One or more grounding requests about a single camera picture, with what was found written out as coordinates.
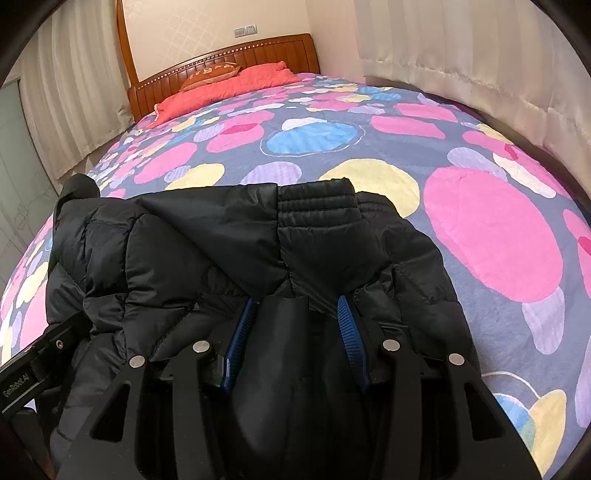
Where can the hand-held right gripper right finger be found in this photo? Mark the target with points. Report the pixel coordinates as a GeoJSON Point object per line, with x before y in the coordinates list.
{"type": "Point", "coordinates": [351, 337]}

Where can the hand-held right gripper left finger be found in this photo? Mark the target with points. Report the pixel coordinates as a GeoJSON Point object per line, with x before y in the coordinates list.
{"type": "Point", "coordinates": [240, 337]}

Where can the black puffer jacket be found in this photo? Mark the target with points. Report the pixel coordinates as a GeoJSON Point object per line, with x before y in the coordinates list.
{"type": "Point", "coordinates": [184, 240]}

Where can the circle-printed bedspread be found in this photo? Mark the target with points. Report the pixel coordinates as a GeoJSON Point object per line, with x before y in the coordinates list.
{"type": "Point", "coordinates": [461, 230]}

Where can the frosted glass sliding door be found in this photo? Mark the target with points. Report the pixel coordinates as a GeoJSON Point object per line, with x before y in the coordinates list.
{"type": "Point", "coordinates": [18, 161]}

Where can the red pillow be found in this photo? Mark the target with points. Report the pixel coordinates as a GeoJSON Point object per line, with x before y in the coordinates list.
{"type": "Point", "coordinates": [263, 76]}

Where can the orange cushion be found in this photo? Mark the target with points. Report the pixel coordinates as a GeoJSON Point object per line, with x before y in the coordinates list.
{"type": "Point", "coordinates": [210, 74]}

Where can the white curtain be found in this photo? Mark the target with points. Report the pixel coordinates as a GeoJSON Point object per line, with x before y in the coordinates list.
{"type": "Point", "coordinates": [461, 46]}
{"type": "Point", "coordinates": [69, 92]}

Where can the wooden headboard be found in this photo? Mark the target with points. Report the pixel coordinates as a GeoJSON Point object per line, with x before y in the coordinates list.
{"type": "Point", "coordinates": [277, 53]}

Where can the wall switch plate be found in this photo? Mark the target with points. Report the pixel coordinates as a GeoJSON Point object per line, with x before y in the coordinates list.
{"type": "Point", "coordinates": [244, 30]}

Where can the tall wooden post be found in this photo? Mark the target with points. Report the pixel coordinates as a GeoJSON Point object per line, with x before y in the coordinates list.
{"type": "Point", "coordinates": [125, 41]}

